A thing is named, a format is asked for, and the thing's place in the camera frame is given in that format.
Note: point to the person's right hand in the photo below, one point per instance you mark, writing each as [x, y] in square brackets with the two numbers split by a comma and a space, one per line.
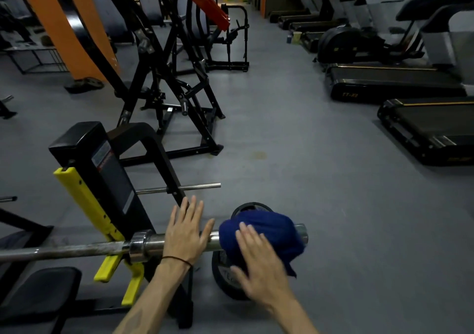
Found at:
[263, 270]

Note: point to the person's left hand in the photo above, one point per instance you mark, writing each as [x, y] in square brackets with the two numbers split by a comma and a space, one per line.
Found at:
[185, 233]

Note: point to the blue cleaning cloth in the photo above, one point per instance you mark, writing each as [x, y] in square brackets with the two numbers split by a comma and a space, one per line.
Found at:
[266, 230]

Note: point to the steel barbell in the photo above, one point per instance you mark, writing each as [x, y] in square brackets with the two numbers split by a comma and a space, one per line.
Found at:
[74, 250]

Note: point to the person's left forearm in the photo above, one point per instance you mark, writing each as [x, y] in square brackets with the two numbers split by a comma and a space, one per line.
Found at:
[152, 300]

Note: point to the black weight plate white lettering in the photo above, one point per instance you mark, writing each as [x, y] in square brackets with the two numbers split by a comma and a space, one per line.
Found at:
[222, 282]

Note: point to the large black weight plate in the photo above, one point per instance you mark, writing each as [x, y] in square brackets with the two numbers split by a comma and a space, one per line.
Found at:
[252, 207]

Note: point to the yellow bar hook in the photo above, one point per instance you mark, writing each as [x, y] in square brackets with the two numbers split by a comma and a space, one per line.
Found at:
[77, 196]

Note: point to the black bench press rack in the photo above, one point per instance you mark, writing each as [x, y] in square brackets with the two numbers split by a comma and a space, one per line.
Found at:
[74, 137]

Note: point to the black padded bench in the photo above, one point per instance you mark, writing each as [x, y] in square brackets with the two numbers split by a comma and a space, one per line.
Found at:
[44, 289]

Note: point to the black and red lever machine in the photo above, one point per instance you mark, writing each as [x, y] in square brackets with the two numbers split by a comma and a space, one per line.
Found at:
[163, 78]

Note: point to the small black weight plate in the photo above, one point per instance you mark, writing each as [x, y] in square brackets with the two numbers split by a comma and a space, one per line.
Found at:
[77, 86]
[95, 83]

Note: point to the black squat rack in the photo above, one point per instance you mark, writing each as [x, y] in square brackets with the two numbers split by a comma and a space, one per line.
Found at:
[6, 109]

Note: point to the wide orange pillar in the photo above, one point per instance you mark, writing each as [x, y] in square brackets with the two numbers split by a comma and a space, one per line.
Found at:
[70, 41]

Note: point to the pale bucket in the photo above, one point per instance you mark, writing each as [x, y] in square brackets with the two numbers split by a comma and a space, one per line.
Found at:
[297, 37]

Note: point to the black elliptical trainer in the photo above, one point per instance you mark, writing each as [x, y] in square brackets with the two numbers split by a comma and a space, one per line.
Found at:
[340, 46]

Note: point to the black plate-loaded machine frame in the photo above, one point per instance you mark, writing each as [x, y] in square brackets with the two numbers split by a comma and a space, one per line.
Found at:
[233, 65]

